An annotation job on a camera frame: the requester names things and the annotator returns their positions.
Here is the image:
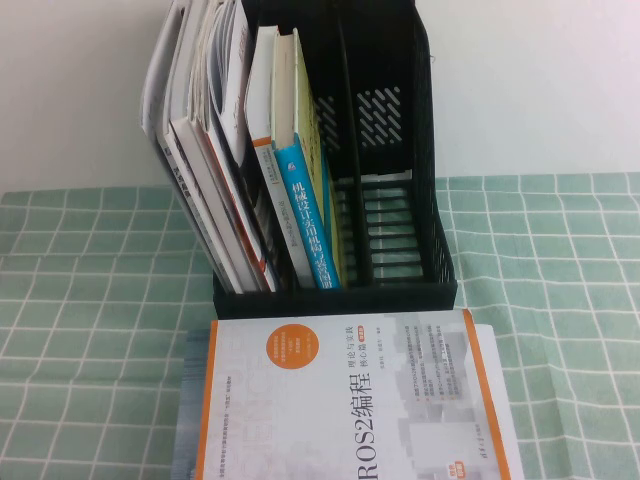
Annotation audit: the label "grey spine book dark text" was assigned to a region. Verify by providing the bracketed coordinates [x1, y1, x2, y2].
[139, 0, 236, 295]

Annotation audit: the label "blue spine yellow cover book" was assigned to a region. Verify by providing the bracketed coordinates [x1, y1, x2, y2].
[269, 27, 347, 291]

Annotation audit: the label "thin magazine white dark cover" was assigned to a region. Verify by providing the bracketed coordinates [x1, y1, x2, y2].
[207, 0, 284, 291]

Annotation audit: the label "white book orange band spine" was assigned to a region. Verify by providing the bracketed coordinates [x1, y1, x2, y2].
[243, 24, 317, 290]

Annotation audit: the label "black plastic book holder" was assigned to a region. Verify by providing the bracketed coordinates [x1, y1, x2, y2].
[212, 0, 459, 321]

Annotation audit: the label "white ROS2 book orange stripes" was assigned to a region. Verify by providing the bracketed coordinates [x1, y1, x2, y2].
[192, 308, 526, 480]

